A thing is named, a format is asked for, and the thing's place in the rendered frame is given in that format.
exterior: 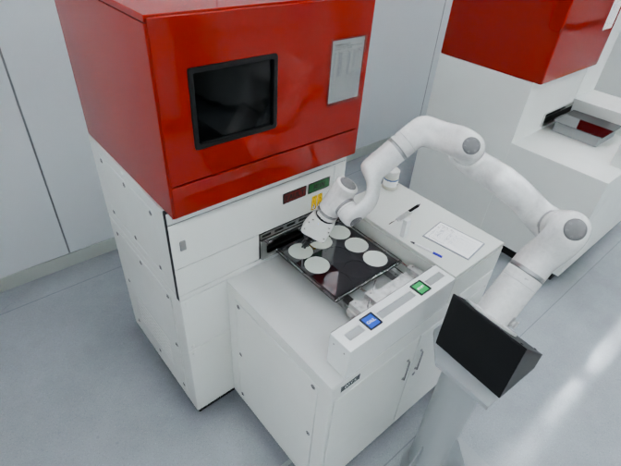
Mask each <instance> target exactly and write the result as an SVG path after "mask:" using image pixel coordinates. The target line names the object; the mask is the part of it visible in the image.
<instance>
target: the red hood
mask: <svg viewBox="0 0 621 466"><path fill-rule="evenodd" d="M55 6H56V10H57V14H58V17H59V21H60V25H61V28H62V32H63V35H64V39H65V43H66V47H67V53H68V56H69V60H70V64H71V67H72V71H73V75H74V79H75V82H76V86H77V89H78V93H79V99H80V103H81V107H82V111H83V115H84V118H85V121H86V125H87V129H88V132H89V134H90V135H91V136H92V137H93V138H94V139H95V140H96V141H97V142H98V143H99V144H100V145H101V146H102V147H103V148H104V149H105V150H106V151H107V152H108V153H109V154H110V155H111V156H112V157H113V158H114V159H115V160H116V161H117V162H118V163H119V164H120V165H121V166H122V167H123V169H124V170H125V171H126V172H127V173H128V174H129V175H130V176H131V177H132V178H133V179H134V180H135V181H136V182H137V183H138V184H139V185H140V186H141V187H142V188H143V189H144V190H145V191H146V192H147V193H148V194H149V195H150V196H151V197H152V198H153V199H154V200H155V201H156V202H157V203H158V204H159V205H160V206H161V207H162V208H163V209H164V210H165V211H166V212H167V213H168V214H169V215H170V216H171V218H172V219H174V220H175V219H178V218H179V217H182V216H185V215H189V214H192V213H195V212H197V211H199V210H202V209H205V208H207V207H210V206H213V205H215V204H218V203H220V202H224V201H227V200H230V199H232V198H235V197H237V196H240V195H242V194H245V193H248V192H250V191H253V190H257V189H259V188H262V187H265V186H267V185H270V184H273V183H275V182H277V181H280V180H283V179H285V178H290V177H293V176H295V175H297V174H300V173H303V172H305V171H308V170H311V169H313V168H315V167H318V166H322V165H325V164H328V163H330V162H333V161H335V160H338V159H340V158H343V157H346V156H348V155H351V154H353V153H355V150H356V142H357V136H358V129H359V116H360V109H361V102H362V95H363V88H364V81H365V75H366V67H367V61H368V54H369V47H370V40H371V27H372V21H373V13H374V7H375V0H55Z"/></svg>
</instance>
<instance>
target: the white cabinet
mask: <svg viewBox="0 0 621 466"><path fill-rule="evenodd" d="M492 272H493V270H491V271H490V272H489V273H487V274H486V275H485V276H483V277H482V278H480V279H479V280H478V281H476V282H475V283H474V284H472V285H471V286H470V287H468V288H467V289H465V290H464V291H462V292H461V293H460V294H458V296H459V297H461V298H463V299H465V300H466V299H467V298H469V299H471V300H473V301H475V302H476V303H478V302H479V300H480V299H481V297H482V295H483V293H484V290H485V289H486V287H487V284H488V282H489V279H490V277H491V275H492ZM227 293H228V307H229V320H230V333H231V347H232V360H233V374H234V387H235V390H236V391H237V392H238V394H239V395H240V396H241V397H242V398H243V399H244V401H245V402H246V403H247V404H248V406H249V407H250V408H251V410H252V411H253V412H254V414H255V415H256V416H257V417H258V419H259V420H260V421H261V422H262V424H263V425H264V427H265V428H266V429H267V430H268V432H269V433H270V434H271V435H272V437H273V438H274V440H275V441H276V442H277V443H278V445H279V446H280V447H281V448H282V450H284V452H285V453H286V454H287V455H288V457H289V458H290V459H291V460H292V462H293V463H294V464H295V465H296V466H346V465H347V464H348V463H349V462H350V461H351V460H352V459H354V458H355V457H356V456H357V455H358V454H359V453H360V452H361V451H362V450H363V449H364V448H365V447H367V446H368V445H369V444H370V443H371V442H372V441H373V440H374V439H375V438H376V437H377V436H379V435H380V434H381V433H382V432H383V431H384V430H385V429H387V428H388V427H389V426H390V425H391V424H392V423H393V422H395V421H396V420H397V419H398V418H399V417H400V416H401V415H402V414H404V413H405V412H406V411H407V410H408V409H409V408H410V407H412V406H413V405H414V404H415V403H416V402H417V401H418V400H419V399H421V398H422V397H423V396H424V395H425V394H426V393H427V392H429V391H430V390H431V389H432V388H433V387H434V386H435V385H436V384H437V381H438V379H439V376H440V374H441V370H440V369H439V368H438V367H436V366H435V361H434V346H433V330H434V329H435V328H436V327H437V326H439V325H441V324H442V323H443V321H444V317H445V315H446V312H447V309H448V306H449V303H450V301H449V302H448V303H447V304H446V305H445V307H443V308H442V309H441V310H439V311H438V312H437V313H435V314H434V315H432V316H431V317H430V318H428V319H427V320H426V321H424V322H423V323H422V324H420V325H419V326H417V327H416V328H415V329H413V330H412V331H411V332H409V333H408V334H407V335H405V336H404V337H402V338H401V339H399V340H398V341H397V342H396V343H395V344H394V345H392V346H391V347H390V348H388V349H387V350H385V351H384V352H383V353H381V354H380V355H379V356H377V357H376V358H375V359H373V360H372V361H371V362H369V363H368V364H366V365H365V366H364V367H362V368H361V369H360V370H358V371H357V372H356V373H354V374H353V375H351V376H350V377H349V378H348V379H347V380H345V381H344V382H343V383H341V384H340V385H339V386H337V387H336V388H334V389H333V390H331V389H330V387H329V386H328V385H326V384H325V383H324V381H323V380H322V379H321V378H320V377H319V376H318V375H317V374H316V373H315V372H313V370H312V369H311V368H310V367H309V366H308V365H307V364H306V363H305V362H304V361H303V360H302V359H301V358H300V357H299V356H298V355H297V353H296V352H295V351H293V350H292V349H291V348H290V347H289V346H288V345H287V344H286V343H285V341H284V340H283V339H282V338H280V336H279V335H278V334H277V333H276V332H275V331H274V330H273V329H272V328H271V327H270V326H269V325H268V324H267V323H266V322H265V321H264V320H263V319H262V318H261V317H260V316H259V315H258V314H257V313H256V312H255V310H254V309H253V308H252V307H251V306H250V305H249V304H248V303H247V302H246V301H245V300H244V299H243V298H242V297H241V296H240V295H239V294H238V293H237V292H236V291H235V290H234V289H233V288H232V287H231V286H230V285H229V283H228V282H227Z"/></svg>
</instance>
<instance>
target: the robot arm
mask: <svg viewBox="0 0 621 466"><path fill-rule="evenodd" d="M421 147H426V148H429V149H432V150H435V151H437V152H441V153H445V154H447V155H448V158H449V161H450V163H451V164H452V165H453V166H454V167H455V168H456V169H457V170H458V171H460V172H461V173H462V174H464V175H465V176H467V177H468V178H470V179H472V180H474V181H475V182H477V183H478V184H480V185H481V186H483V187H484V188H485V189H487V190H488V191H489V192H490V193H492V194H493V195H494V196H495V197H497V198H498V199H499V200H500V201H502V202H503V203H504V204H505V205H506V206H508V207H509V208H510V209H511V210H512V211H513V212H514V213H515V214H516V215H517V216H518V218H519V219H520V220H521V221H522V222H523V223H524V225H525V226H526V227H527V228H528V229H529V230H530V231H531V233H532V234H533V235H534V236H535V238H534V239H532V240H531V241H530V242H529V243H527V244H526V245H525V246H524V247H522V248H521V249H520V250H519V251H518V252H517V253H516V255H515V256H514V257H513V258H512V260H511V261H510V262H509V263H508V265H507V266H506V267H505V269H504V270H503V271H502V273H501V274H500V275H499V277H497V278H496V279H495V281H494V282H493V283H492V285H491V286H490V287H489V289H488V290H487V291H486V292H485V294H484V295H483V296H482V297H481V299H480V300H479V302H478V303H476V302H475V301H473V300H471V299H469V298H467V299H466V301H467V302H468V303H469V304H470V305H471V306H472V307H474V308H475V309H476V310H477V311H479V312H480V313H481V314H483V315H484V316H485V317H487V318H488V319H490V320H491V321H492V322H494V323H495V324H496V325H498V326H500V327H501V328H502V329H504V330H505V331H506V332H507V333H509V334H511V335H512V336H514V337H516V336H517V335H518V334H517V333H516V332H515V331H514V330H513V329H511V328H510V327H511V326H512V327H513V328H514V329H515V328H516V327H517V326H518V324H519V322H517V321H516V318H517V316H518V315H519V314H520V312H521V311H522V310H523V309H524V307H525V306H526V305H527V304H528V303H529V301H530V300H531V299H532V297H533V296H534V295H535V294H536V292H537V291H538V290H539V288H540V287H541V286H542V284H543V283H544V282H545V281H546V280H547V278H548V277H549V276H550V275H551V273H552V272H553V271H554V270H556V269H557V268H558V267H560V266H561V265H562V264H564V263H566V262H567V261H568V260H570V259H571V258H572V257H574V256H575V255H576V254H577V253H578V252H579V251H580V250H581V249H582V248H583V247H584V246H585V245H586V243H587V242H588V240H589V238H590V236H591V222H590V220H589V219H588V217H587V216H586V215H584V214H583V213H580V212H578V211H574V210H560V209H558V208H556V207H555V206H553V205H552V204H551V203H549V202H548V201H547V200H546V199H545V198H544V197H543V196H542V195H541V194H540V193H539V192H538V191H537V190H536V188H535V187H534V186H532V185H531V184H530V183H529V182H528V181H527V180H526V179H525V178H523V177H522V176H521V175H520V174H519V173H518V172H517V171H516V170H514V169H513V168H512V167H510V166H508V165H507V164H505V163H503V162H501V161H500V160H498V159H496V158H494V157H492V156H490V155H489V154H487V153H486V152H485V141H484V139H483V138H482V136H481V135H479V134H478V133H477V132H475V131H474V130H472V129H469V128H466V127H464V126H460V125H457V124H452V123H448V122H445V121H443V120H441V119H438V118H436V117H433V116H418V117H416V118H414V119H413V120H411V121H410V122H409V123H407V124H406V126H405V127H403V128H402V129H401V130H400V131H398V132H397V133H396V134H395V135H394V136H392V137H391V138H390V139H389V140H388V141H386V142H385V143H384V144H383V145H382V146H380V147H379V148H378V149H377V150H376V151H375V152H373V153H372V154H371V155H370V156H368V157H367V158H366V159H365V160H364V161H363V162H362V164H361V166H360V168H361V172H362V174H363V176H364V178H365V180H366V185H367V189H366V193H365V195H364V197H363V199H362V200H361V201H360V202H359V203H358V204H356V203H355V202H354V196H355V195H356V193H357V192H358V187H357V185H356V184H355V182H354V181H352V180H351V179H350V178H347V177H338V178H337V179H336V181H335V183H334V184H333V186H332V187H331V188H330V189H329V190H328V192H327V193H326V195H325V196H324V198H323V200H322V201H321V202H320V204H319V206H317V207H316V209H315V210H314V211H313V212H312V213H311V214H310V215H309V216H308V217H307V218H306V220H305V221H304V223H303V225H302V226H301V227H300V228H299V231H300V232H301V233H303V235H304V240H303V241H302V242H301V244H302V246H301V248H303V247H304V249H306V247H309V246H310V244H311V243H313V242H315V241H319V242H321V243H324V242H325V241H326V239H327V238H328V236H329V234H330V233H331V231H332V229H333V228H334V226H335V221H336V220H337V218H338V217H339V218H340V220H341V221H342V222H343V223H344V224H345V225H346V226H348V227H352V226H354V225H356V224H357V223H358V222H359V221H361V220H362V219H363V218H364V217H365V216H367V215H368V214H369V213H370V212H371V211H372V210H373V209H374V207H375V206H376V204H377V202H378V200H379V196H380V188H381V181H382V179H383V177H384V176H386V175H387V174H388V173H389V172H391V171H392V170H393V169H394V168H396V167H397V166H398V165H400V164H401V163H402V162H403V161H405V160H406V159H407V158H408V157H410V156H411V155H412V154H413V153H415V152H416V151H417V150H418V149H419V148H421ZM509 326H510V327H509Z"/></svg>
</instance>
